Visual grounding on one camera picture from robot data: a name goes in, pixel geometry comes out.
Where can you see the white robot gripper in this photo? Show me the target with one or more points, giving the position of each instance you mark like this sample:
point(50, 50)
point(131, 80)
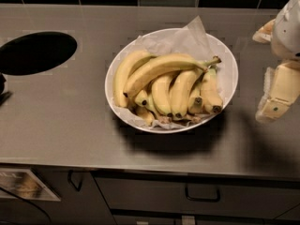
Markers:
point(288, 32)

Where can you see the long yellow banana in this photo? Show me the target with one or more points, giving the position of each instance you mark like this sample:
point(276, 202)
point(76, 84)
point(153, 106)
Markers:
point(160, 65)

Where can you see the white oval bowl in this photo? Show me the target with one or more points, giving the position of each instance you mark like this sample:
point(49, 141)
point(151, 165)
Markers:
point(229, 74)

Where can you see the rightmost yellow banana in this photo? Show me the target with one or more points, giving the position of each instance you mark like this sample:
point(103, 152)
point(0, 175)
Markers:
point(212, 101)

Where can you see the short yellow banana right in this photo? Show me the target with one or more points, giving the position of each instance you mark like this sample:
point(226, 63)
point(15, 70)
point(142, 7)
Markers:
point(195, 101)

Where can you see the center yellow banana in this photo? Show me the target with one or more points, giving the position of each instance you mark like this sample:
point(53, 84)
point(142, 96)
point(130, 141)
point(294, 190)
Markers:
point(180, 91)

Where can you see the center-left yellow banana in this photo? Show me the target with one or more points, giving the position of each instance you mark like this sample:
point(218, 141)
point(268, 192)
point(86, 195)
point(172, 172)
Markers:
point(160, 92)

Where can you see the small yellow banana left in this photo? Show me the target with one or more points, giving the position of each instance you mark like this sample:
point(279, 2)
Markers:
point(142, 98)

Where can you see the bottom yellow banana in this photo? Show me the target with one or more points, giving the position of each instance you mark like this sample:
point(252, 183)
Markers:
point(145, 115)

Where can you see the leftmost yellow banana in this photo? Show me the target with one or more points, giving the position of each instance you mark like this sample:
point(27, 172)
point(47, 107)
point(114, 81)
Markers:
point(127, 66)

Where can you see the white paper liner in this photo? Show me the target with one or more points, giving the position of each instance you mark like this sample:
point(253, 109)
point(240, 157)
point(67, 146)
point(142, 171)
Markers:
point(187, 41)

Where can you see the grey drawer front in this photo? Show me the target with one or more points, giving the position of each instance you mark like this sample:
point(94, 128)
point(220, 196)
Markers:
point(169, 197)

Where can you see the round black counter opening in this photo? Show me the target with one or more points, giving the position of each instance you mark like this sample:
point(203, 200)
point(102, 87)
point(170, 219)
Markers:
point(37, 52)

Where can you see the grey cabinet door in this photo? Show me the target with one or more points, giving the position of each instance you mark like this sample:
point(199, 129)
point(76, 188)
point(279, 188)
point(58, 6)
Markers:
point(43, 196)

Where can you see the black object at left edge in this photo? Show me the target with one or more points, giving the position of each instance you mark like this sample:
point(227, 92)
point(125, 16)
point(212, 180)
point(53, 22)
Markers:
point(4, 96)

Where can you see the black drawer handle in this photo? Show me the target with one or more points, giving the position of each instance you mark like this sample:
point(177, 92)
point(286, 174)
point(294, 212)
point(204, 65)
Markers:
point(202, 193)

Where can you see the black cabinet door handle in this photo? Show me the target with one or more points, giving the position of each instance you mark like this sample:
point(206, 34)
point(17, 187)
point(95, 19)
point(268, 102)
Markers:
point(75, 179)

